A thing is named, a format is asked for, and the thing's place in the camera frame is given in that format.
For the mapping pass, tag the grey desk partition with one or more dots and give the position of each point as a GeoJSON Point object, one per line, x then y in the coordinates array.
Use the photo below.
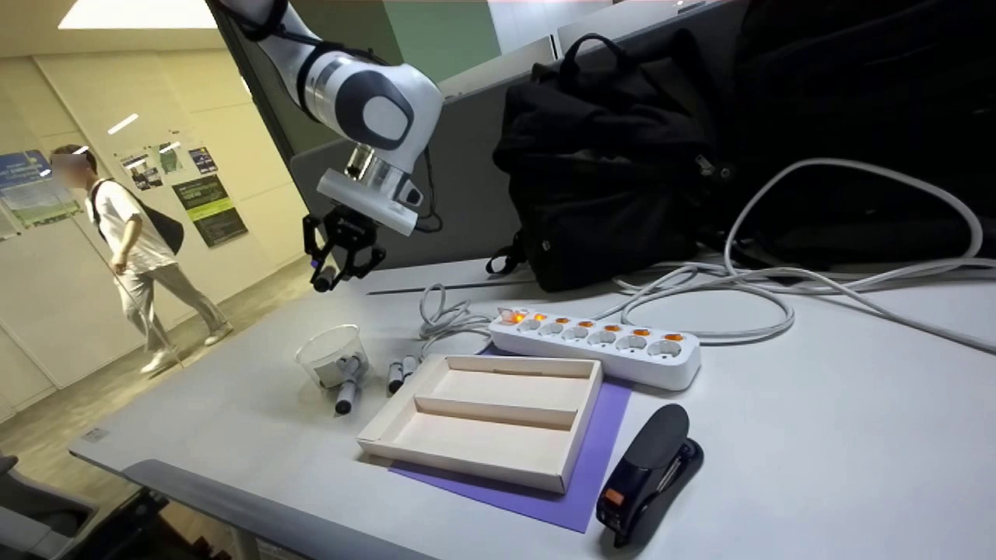
{"type": "Point", "coordinates": [468, 187]}

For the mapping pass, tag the clear plastic cup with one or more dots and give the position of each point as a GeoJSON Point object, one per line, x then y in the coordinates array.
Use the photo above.
{"type": "Point", "coordinates": [314, 347]}

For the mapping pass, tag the small white bottle black cap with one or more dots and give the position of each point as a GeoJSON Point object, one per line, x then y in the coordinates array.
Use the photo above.
{"type": "Point", "coordinates": [348, 396]}

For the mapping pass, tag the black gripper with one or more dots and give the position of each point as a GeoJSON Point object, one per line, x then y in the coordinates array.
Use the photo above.
{"type": "Point", "coordinates": [348, 230]}

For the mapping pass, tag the wall poster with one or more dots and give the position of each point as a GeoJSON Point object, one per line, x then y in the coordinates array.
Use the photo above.
{"type": "Point", "coordinates": [32, 187]}
{"type": "Point", "coordinates": [210, 211]}
{"type": "Point", "coordinates": [141, 171]}

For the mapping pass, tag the walking person white shirt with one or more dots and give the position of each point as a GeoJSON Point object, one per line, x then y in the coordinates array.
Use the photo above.
{"type": "Point", "coordinates": [127, 229]}

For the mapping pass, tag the black backpack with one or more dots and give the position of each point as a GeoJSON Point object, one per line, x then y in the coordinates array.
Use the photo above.
{"type": "Point", "coordinates": [610, 174]}

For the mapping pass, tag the white power strip orange switches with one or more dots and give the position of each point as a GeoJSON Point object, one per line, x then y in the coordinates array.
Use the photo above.
{"type": "Point", "coordinates": [593, 347]}

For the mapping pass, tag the purple paper sheet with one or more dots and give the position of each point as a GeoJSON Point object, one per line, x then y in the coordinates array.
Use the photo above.
{"type": "Point", "coordinates": [593, 467]}

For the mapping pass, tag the wooden two-compartment box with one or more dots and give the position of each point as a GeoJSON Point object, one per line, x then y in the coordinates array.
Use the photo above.
{"type": "Point", "coordinates": [485, 439]}

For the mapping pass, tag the small white block object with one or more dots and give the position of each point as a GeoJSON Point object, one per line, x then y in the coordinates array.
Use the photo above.
{"type": "Point", "coordinates": [398, 376]}

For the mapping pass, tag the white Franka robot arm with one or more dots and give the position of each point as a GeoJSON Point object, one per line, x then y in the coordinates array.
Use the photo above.
{"type": "Point", "coordinates": [361, 95]}

